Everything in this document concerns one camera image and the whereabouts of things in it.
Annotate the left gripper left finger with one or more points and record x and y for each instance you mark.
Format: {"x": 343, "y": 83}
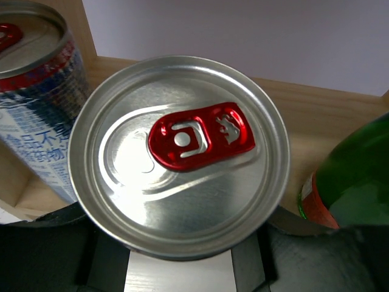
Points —
{"x": 61, "y": 251}

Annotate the green glass bottle left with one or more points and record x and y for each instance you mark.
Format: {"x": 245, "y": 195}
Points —
{"x": 351, "y": 185}

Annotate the silver can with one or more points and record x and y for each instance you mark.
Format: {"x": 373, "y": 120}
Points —
{"x": 179, "y": 157}
{"x": 43, "y": 88}

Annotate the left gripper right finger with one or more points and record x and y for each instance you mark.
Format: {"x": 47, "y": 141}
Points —
{"x": 289, "y": 253}

